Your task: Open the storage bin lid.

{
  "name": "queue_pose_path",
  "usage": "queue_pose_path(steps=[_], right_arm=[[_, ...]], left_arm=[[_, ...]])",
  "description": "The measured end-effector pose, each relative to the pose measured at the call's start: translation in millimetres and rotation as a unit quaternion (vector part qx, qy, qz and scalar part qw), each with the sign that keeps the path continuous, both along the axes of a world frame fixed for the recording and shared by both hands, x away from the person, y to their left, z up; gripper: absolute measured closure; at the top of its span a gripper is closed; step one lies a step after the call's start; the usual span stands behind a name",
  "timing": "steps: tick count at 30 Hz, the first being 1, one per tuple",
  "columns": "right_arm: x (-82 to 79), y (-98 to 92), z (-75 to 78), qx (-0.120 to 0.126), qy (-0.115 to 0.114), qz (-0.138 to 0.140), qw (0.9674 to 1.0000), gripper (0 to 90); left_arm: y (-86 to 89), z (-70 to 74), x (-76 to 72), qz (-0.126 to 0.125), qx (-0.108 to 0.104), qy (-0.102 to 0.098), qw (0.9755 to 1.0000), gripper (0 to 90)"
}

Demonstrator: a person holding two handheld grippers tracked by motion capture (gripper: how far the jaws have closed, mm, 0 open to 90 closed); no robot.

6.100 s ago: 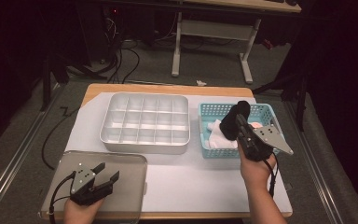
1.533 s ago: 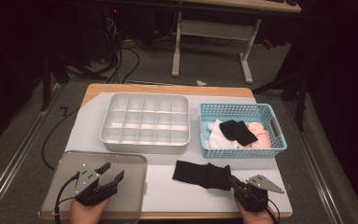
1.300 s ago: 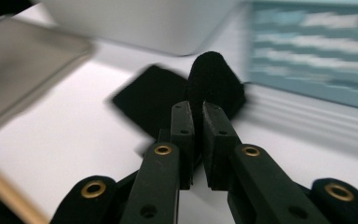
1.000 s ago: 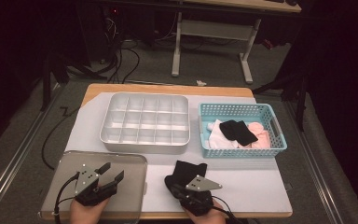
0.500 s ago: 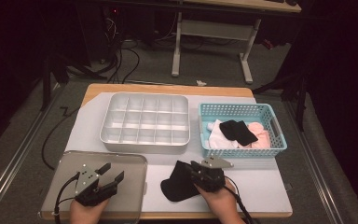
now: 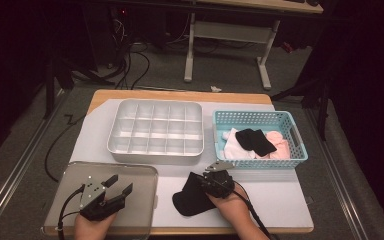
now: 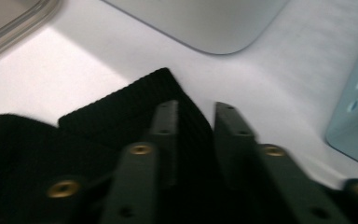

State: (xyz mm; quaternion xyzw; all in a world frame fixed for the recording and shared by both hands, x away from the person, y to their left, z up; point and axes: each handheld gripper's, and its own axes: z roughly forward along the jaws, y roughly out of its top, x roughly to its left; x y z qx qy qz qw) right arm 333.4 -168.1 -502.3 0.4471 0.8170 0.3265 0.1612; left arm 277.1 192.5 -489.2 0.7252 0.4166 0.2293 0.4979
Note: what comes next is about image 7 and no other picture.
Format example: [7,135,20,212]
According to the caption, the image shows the light blue perforated basket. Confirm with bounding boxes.
[324,21,358,172]

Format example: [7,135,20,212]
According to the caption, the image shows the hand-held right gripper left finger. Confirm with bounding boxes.
[101,99,180,224]

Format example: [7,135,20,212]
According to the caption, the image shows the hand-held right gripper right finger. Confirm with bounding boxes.
[213,102,352,224]

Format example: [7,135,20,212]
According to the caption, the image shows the black sock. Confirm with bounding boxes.
[58,67,218,224]

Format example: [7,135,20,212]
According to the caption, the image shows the white divided storage box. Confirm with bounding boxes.
[102,0,290,55]

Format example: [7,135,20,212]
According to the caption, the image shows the translucent grey box lid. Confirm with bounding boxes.
[0,0,62,66]

